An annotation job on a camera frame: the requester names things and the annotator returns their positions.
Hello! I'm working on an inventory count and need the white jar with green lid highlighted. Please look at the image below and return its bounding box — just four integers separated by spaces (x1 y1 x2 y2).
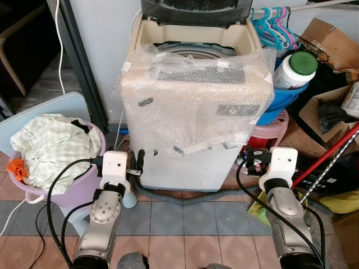
273 50 319 91

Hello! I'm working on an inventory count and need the beige wooden chair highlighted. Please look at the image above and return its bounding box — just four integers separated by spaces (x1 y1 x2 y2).
0 19 44 97

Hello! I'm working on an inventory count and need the black garment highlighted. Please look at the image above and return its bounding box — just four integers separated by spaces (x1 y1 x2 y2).
70 118 91 133

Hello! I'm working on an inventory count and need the open brown cardboard box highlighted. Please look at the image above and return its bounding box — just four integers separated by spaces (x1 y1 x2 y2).
300 17 359 72

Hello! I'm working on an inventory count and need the white wall cable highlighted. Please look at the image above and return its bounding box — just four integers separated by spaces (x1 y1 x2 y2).
54 0 67 96

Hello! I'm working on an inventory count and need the white floor cord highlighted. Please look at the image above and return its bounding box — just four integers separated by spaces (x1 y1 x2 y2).
0 198 29 236

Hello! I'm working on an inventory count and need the dark metal door frame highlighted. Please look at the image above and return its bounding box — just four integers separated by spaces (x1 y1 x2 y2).
56 0 111 133

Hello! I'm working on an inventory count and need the black printed box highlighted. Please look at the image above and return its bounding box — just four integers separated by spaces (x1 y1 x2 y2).
305 150 359 195

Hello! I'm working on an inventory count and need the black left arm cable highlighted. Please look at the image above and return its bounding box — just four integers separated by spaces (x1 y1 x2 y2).
46 157 105 267

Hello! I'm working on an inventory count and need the clear bubble wrap sheet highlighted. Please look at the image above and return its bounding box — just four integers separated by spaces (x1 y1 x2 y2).
112 44 277 157

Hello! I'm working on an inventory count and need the teal plastic clothes hanger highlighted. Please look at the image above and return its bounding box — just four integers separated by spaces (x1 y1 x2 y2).
250 7 284 51

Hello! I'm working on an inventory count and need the pink plastic stool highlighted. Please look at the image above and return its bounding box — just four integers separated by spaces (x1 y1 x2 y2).
249 109 290 150

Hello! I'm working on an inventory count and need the cardboard box with black bag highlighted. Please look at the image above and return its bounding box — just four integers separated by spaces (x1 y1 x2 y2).
297 83 359 151

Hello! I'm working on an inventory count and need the yellow cloth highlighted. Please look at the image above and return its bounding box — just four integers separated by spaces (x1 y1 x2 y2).
319 190 359 215

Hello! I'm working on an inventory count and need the green checked white cloth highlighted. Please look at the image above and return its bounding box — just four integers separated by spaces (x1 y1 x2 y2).
11 114 103 195

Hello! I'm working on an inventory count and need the black plastic bag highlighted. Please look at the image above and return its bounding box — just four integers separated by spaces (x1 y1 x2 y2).
318 103 349 134

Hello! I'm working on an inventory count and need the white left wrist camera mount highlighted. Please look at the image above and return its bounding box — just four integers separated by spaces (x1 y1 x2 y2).
101 151 130 191

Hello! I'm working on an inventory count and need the white labelled plastic bottle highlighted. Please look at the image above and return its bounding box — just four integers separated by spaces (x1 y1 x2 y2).
341 82 359 117

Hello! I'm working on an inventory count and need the pink plastic clothes hanger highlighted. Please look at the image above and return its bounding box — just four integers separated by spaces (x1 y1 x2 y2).
275 6 305 52

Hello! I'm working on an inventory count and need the plain brown cardboard box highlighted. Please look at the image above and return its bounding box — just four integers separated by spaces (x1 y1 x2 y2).
332 211 359 269

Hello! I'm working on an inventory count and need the grey robot left leg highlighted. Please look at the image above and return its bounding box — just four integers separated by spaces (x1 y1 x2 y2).
114 252 150 269

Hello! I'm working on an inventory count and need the beige top-load washing machine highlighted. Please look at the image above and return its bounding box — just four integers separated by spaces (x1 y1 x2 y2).
121 0 277 192

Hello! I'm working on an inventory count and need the red broom handle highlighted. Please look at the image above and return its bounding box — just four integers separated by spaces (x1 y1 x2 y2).
291 124 359 189

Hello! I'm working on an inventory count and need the blue plastic basin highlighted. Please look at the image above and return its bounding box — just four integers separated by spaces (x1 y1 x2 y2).
255 56 310 126

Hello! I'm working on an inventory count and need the orange cloth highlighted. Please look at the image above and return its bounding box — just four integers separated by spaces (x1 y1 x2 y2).
7 158 28 182

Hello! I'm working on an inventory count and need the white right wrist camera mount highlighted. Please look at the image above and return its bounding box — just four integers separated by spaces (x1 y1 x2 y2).
259 147 298 192

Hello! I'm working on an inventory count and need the green bristle broom head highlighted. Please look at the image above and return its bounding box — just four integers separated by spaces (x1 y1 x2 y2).
247 191 270 227

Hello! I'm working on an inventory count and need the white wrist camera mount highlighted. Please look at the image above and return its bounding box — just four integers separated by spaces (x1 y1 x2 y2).
259 147 298 192
101 151 130 191

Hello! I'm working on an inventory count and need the purple plastic laundry basket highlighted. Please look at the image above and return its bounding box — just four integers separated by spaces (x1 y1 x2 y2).
10 119 107 206

